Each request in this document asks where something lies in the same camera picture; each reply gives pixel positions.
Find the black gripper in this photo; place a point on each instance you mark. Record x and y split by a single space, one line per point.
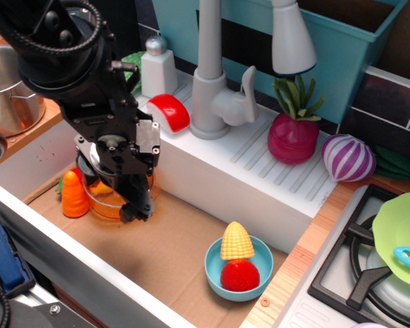
110 164

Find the transparent orange plastic pot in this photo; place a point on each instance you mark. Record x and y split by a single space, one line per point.
107 206

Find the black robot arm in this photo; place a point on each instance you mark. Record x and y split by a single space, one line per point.
66 53

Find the white toy sink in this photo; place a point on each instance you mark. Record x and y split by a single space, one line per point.
151 273

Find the stainless steel pot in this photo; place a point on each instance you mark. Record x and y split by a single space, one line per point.
20 107

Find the yellow toy banana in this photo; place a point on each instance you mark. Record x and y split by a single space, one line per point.
99 189

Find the orange toy carrot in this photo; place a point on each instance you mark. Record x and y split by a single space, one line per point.
73 197

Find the red toy chili pepper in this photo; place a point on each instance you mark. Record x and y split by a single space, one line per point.
59 187

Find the red white toy sushi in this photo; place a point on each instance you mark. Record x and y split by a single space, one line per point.
169 112

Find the yellow toy corn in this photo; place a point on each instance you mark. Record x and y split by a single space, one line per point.
236 243

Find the red toy tomato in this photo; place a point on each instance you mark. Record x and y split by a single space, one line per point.
239 275

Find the blue clamp block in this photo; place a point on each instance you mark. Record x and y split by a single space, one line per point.
15 275

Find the grey toy faucet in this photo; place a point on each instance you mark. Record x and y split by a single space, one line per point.
215 107

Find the light blue bowl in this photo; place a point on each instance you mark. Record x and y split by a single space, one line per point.
263 260

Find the white salt shaker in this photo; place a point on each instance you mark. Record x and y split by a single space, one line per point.
158 71

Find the magenta toy beet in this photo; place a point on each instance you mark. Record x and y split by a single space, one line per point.
294 132

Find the purple white toy onion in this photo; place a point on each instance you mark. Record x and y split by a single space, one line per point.
347 159

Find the dark green felt leaf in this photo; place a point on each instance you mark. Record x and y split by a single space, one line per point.
392 164

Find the light green plate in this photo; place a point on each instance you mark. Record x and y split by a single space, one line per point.
391 229

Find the teal plastic bin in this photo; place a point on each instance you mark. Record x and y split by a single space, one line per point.
348 37

